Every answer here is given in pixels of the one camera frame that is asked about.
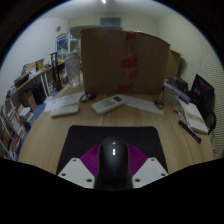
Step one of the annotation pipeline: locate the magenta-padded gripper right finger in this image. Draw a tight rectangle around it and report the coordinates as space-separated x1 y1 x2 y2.
128 144 169 188

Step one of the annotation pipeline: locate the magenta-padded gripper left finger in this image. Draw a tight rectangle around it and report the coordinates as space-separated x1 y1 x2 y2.
57 144 101 189

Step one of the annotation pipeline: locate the black computer mouse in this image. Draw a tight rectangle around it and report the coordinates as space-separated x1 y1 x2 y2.
94 136 134 191

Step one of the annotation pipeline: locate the black mouse pad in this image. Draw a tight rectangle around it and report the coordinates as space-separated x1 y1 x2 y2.
55 124 169 176

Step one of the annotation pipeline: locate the black pen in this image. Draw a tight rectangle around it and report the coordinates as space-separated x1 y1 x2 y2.
177 119 203 144

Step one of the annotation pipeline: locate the white paper sheet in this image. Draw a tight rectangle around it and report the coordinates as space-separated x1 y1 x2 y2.
118 94 165 116
43 90 86 113

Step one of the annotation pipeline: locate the open white notebook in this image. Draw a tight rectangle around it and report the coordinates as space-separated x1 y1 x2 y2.
179 98 209 135

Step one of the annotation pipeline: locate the white remote control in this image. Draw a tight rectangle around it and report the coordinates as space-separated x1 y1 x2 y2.
91 94 125 116

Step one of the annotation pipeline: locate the black monitor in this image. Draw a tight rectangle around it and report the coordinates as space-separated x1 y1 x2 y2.
189 73 216 121

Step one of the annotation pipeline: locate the black metal stand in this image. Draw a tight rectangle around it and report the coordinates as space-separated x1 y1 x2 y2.
49 51 64 93

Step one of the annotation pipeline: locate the clear glass jar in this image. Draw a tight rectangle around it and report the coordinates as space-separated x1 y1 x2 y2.
63 50 82 88

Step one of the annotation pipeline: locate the large brown cardboard box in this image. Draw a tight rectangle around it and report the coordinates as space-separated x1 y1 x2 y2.
69 25 172 96

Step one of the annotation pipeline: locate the blue white glass cabinet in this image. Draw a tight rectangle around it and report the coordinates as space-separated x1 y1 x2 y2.
55 33 81 61

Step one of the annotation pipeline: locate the grey door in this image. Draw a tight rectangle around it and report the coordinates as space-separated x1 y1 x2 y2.
99 16 123 28

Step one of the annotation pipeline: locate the black coiled cable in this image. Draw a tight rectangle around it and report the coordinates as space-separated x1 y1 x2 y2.
78 92 98 104

